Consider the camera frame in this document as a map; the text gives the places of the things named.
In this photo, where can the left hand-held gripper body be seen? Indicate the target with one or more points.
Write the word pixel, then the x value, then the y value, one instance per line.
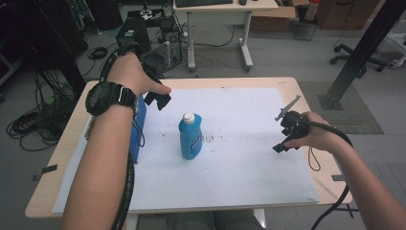
pixel 156 60

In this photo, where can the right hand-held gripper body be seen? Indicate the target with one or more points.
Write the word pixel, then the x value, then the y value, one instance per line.
pixel 295 123

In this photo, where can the blue cardboard box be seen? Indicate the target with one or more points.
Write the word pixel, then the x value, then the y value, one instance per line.
pixel 140 131

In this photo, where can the blue detergent bottle white cap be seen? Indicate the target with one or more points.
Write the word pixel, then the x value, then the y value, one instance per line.
pixel 190 137

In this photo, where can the person's right hand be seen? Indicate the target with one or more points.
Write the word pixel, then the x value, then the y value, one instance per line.
pixel 319 135

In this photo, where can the person's left hand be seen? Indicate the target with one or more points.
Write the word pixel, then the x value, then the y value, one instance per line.
pixel 129 75

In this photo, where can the small grey computer case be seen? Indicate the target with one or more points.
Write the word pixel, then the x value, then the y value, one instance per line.
pixel 174 41

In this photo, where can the black computer tower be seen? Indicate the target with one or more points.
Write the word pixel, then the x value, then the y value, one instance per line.
pixel 134 32

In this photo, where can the white paper sheet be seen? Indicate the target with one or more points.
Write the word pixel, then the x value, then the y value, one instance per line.
pixel 239 159

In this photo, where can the black wristwatch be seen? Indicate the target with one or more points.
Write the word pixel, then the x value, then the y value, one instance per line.
pixel 107 97

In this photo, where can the black board white print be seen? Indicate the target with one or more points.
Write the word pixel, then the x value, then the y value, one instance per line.
pixel 146 16

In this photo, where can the grey floor mat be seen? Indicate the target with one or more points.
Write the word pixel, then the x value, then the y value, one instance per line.
pixel 351 121

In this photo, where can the black tape strip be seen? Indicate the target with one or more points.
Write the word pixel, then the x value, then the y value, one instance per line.
pixel 44 172
pixel 338 177

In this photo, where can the black keyboard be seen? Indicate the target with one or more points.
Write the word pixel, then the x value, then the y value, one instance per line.
pixel 204 2

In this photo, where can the white desk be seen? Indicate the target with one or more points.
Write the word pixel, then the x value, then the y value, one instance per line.
pixel 223 8

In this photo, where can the black office chair base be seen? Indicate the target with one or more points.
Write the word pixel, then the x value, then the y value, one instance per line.
pixel 354 57

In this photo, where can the black metal pillar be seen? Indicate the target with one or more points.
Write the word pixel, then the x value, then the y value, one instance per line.
pixel 360 51

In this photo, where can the black computer mouse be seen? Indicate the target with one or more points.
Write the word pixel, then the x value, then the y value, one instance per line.
pixel 243 2

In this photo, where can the open cardboard box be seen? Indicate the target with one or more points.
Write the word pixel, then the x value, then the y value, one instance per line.
pixel 271 19

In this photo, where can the brown cabinet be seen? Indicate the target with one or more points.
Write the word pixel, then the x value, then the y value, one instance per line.
pixel 344 14

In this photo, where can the dark curtain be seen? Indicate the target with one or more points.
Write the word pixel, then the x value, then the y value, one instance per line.
pixel 38 38

